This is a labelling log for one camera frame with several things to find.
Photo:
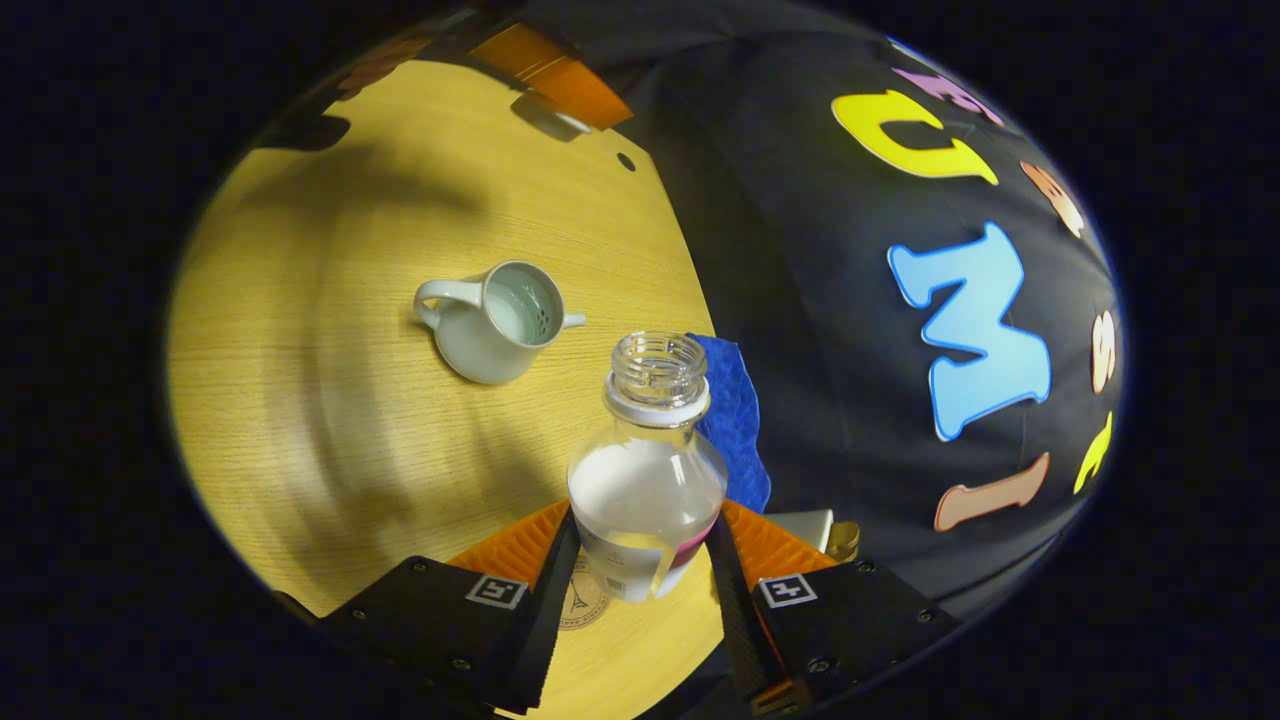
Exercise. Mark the clear plastic water bottle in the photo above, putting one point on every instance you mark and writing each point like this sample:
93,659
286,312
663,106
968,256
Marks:
645,490

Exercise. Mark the white toaster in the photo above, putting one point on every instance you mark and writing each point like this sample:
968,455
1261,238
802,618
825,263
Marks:
805,528

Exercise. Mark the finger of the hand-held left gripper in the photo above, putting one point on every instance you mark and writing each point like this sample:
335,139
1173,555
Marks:
580,90

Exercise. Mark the white teacup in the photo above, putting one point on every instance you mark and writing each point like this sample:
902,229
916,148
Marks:
480,345

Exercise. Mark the round beige coaster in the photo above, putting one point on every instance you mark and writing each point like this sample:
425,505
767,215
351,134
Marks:
582,605

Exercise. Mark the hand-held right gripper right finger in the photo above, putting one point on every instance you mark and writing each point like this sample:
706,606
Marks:
735,610

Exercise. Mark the black backdrop cloth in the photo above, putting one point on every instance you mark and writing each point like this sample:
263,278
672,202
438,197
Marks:
820,300

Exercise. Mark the blue folded towel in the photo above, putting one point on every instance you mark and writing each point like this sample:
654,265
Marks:
738,420

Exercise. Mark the brown toast slice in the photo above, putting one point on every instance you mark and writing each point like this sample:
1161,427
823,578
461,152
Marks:
845,540

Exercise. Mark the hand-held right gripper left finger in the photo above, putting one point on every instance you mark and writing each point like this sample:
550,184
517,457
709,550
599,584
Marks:
550,610

